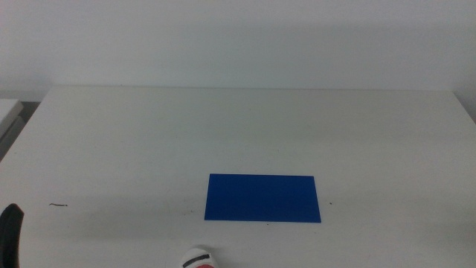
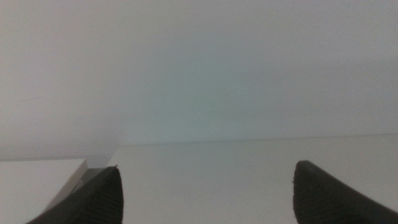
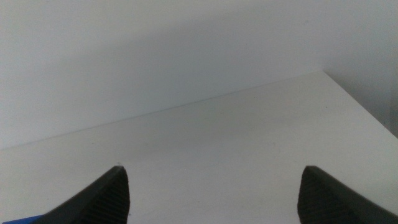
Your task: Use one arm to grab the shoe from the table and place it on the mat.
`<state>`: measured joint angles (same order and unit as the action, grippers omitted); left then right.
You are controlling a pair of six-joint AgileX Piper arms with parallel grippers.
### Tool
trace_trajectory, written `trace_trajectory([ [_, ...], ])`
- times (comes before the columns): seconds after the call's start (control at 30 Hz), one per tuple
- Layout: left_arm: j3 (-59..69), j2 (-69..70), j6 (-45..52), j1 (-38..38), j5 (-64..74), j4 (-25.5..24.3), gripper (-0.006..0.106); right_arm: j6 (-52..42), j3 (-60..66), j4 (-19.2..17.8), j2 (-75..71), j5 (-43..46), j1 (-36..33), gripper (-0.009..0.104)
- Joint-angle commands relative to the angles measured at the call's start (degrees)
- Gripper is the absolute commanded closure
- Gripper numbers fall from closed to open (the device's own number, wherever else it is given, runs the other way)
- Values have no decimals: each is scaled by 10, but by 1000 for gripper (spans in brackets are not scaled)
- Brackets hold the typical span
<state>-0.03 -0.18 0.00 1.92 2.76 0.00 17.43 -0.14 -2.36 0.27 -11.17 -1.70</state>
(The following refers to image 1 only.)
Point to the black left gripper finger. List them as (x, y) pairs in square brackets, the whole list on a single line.
[(10, 238)]

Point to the white red round object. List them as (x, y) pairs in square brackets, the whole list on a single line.
[(197, 258)]

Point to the blue rectangular mat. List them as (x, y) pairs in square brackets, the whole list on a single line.
[(262, 198)]

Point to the small brown thread scrap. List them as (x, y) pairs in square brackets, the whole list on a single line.
[(57, 204)]

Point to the white side cabinet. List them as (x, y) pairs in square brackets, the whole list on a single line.
[(7, 115)]

